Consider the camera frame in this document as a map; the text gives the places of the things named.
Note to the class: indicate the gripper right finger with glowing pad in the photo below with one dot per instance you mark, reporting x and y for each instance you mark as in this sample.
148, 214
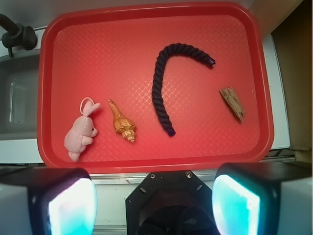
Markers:
266, 198

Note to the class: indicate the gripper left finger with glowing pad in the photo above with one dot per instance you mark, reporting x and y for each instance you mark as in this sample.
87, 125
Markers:
47, 201

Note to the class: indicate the brown wood chip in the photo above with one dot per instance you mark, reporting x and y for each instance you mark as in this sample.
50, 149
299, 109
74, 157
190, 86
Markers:
232, 100

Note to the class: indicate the pink plush bunny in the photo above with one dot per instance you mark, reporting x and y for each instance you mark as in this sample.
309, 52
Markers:
83, 131

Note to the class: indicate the orange spiral seashell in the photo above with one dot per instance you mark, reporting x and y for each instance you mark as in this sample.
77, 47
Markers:
122, 125

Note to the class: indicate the stainless steel sink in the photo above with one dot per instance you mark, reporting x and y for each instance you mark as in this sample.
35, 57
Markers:
19, 97

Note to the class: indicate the red plastic tray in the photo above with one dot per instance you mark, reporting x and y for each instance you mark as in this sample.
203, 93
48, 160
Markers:
163, 66

